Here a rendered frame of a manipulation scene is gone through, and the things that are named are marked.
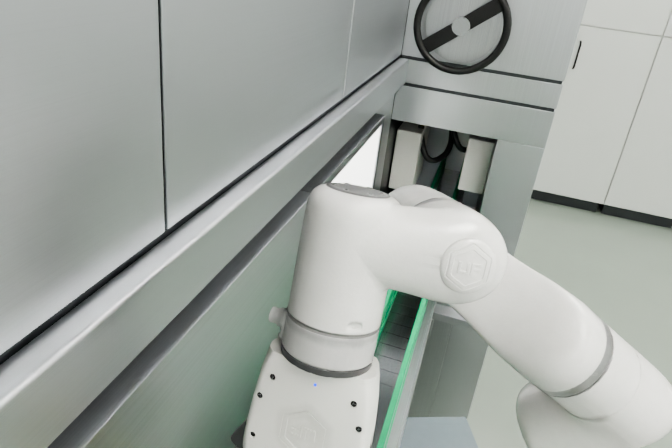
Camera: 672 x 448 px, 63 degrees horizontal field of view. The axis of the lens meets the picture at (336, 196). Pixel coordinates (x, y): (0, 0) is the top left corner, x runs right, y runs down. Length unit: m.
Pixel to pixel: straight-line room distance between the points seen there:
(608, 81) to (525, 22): 2.89
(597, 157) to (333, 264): 3.97
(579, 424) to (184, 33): 0.49
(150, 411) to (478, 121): 1.07
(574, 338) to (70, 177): 0.40
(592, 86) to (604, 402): 3.71
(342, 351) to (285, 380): 0.06
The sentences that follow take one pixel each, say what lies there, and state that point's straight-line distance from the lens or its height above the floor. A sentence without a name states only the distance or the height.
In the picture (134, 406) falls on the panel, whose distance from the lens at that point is 0.45.
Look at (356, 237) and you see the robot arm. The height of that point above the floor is 1.44.
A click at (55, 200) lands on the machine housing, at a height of 1.48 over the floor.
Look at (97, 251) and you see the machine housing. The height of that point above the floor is 1.42.
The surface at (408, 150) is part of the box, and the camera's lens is 1.54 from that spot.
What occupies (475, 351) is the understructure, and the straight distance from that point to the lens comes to 1.67.
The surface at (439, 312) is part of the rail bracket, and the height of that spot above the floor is 0.86.
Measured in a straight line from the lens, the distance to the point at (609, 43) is 4.14.
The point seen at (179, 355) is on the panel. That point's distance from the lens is 0.49.
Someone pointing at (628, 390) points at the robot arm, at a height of 1.31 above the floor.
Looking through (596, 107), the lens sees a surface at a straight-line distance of 4.21.
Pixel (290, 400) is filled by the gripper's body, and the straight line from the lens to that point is 0.45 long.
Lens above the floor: 1.63
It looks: 25 degrees down
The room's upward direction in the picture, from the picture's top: 7 degrees clockwise
